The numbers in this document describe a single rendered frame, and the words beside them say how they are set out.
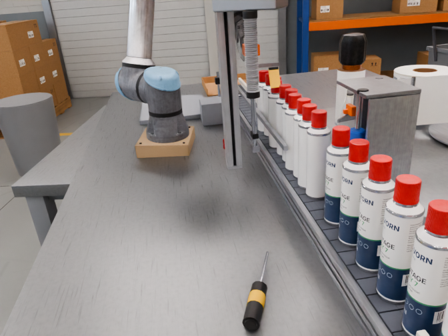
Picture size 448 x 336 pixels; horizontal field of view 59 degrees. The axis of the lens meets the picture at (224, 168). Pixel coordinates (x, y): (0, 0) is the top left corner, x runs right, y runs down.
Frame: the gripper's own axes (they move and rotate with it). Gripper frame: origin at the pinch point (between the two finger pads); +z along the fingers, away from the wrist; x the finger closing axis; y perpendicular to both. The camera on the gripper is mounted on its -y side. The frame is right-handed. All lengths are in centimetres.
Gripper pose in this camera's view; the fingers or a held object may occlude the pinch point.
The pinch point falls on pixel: (241, 58)
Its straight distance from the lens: 171.3
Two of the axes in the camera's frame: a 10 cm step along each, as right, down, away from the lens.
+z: 1.4, 9.9, -0.9
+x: -0.9, 1.0, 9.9
